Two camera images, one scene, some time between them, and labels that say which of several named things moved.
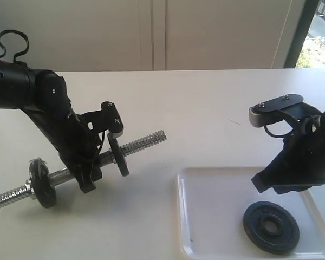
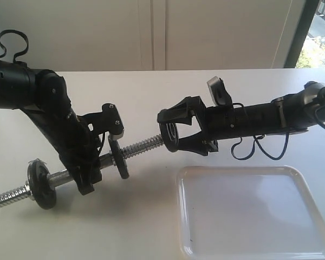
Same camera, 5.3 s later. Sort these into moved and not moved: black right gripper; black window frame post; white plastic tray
Moved: black right gripper
Not moved: white plastic tray; black window frame post
